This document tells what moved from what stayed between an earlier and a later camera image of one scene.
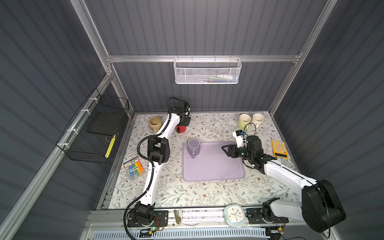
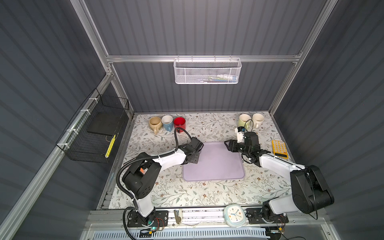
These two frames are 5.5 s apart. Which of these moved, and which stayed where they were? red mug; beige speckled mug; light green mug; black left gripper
Moved: black left gripper
Stayed: beige speckled mug; red mug; light green mug
